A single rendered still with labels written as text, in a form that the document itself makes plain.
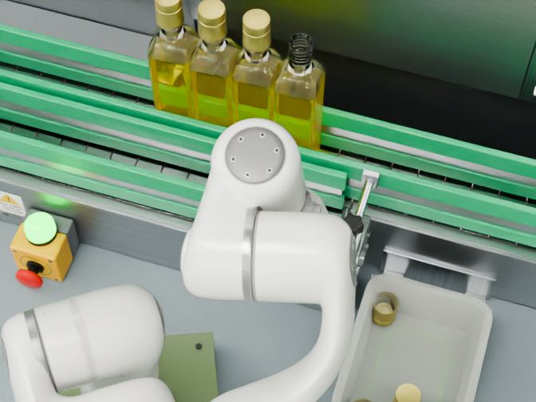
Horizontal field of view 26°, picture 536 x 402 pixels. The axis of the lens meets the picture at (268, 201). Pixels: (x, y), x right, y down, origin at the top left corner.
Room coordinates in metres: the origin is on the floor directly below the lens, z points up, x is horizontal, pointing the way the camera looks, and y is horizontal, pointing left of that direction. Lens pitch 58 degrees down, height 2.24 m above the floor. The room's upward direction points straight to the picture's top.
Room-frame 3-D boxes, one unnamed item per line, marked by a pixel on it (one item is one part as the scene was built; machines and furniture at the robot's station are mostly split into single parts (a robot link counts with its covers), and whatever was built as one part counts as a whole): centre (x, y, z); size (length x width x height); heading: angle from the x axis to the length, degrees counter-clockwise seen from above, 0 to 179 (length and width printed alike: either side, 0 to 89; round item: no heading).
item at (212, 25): (0.94, 0.07, 1.14); 0.04 x 0.04 x 0.04
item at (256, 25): (0.92, 0.01, 1.14); 0.04 x 0.04 x 0.04
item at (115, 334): (0.54, 0.18, 1.05); 0.13 x 0.10 x 0.16; 109
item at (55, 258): (0.81, 0.32, 0.79); 0.07 x 0.07 x 0.07; 72
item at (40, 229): (0.82, 0.32, 0.84); 0.05 x 0.05 x 0.03
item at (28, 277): (0.77, 0.33, 0.79); 0.04 x 0.03 x 0.04; 72
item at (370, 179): (0.75, -0.11, 0.95); 0.17 x 0.03 x 0.12; 162
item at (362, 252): (0.77, -0.11, 0.85); 0.09 x 0.04 x 0.07; 162
